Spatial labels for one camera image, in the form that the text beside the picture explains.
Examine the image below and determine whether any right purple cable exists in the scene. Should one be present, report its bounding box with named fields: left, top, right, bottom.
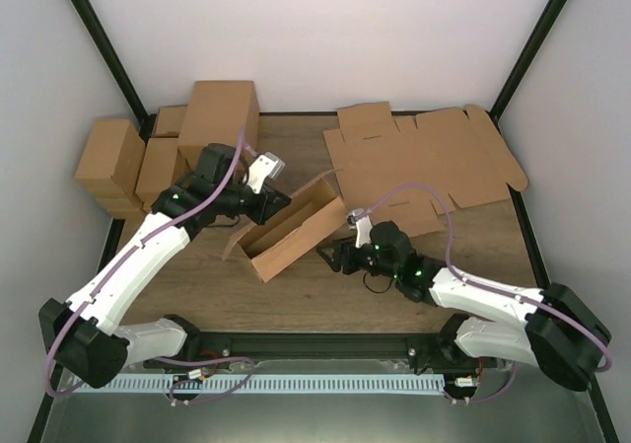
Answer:
left=362, top=182, right=615, bottom=406

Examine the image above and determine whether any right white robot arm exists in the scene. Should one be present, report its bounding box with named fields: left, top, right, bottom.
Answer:
left=316, top=221, right=612, bottom=392

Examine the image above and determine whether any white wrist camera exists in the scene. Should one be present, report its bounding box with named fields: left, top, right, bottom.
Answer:
left=245, top=152, right=285, bottom=194
left=346, top=208, right=373, bottom=249

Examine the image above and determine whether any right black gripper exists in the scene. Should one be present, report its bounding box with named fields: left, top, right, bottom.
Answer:
left=316, top=237, right=399, bottom=280

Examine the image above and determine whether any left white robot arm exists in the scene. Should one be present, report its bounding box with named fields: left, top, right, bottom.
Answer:
left=38, top=143, right=291, bottom=388

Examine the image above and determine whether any light blue slotted cable duct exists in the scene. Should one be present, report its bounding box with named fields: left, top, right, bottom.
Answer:
left=112, top=373, right=446, bottom=395

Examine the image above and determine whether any large folded cardboard box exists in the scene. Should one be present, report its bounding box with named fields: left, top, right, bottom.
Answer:
left=178, top=80, right=259, bottom=170

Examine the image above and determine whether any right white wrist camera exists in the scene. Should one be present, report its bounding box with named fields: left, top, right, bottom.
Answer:
left=346, top=208, right=373, bottom=249

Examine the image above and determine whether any rear small cardboard box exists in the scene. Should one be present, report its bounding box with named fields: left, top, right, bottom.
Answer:
left=152, top=105, right=187, bottom=138

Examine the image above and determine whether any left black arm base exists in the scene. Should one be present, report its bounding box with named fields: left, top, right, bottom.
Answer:
left=169, top=332, right=232, bottom=369

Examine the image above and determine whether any black aluminium frame rail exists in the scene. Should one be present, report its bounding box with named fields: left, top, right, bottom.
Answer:
left=62, top=332, right=584, bottom=365

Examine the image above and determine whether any stack of flat cardboard blanks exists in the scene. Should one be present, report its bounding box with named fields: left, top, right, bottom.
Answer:
left=323, top=102, right=528, bottom=237

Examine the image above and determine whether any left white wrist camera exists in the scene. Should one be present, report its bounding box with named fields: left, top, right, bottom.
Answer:
left=245, top=152, right=285, bottom=194

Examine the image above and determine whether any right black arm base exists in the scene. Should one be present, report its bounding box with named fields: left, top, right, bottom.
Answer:
left=405, top=333, right=479, bottom=374

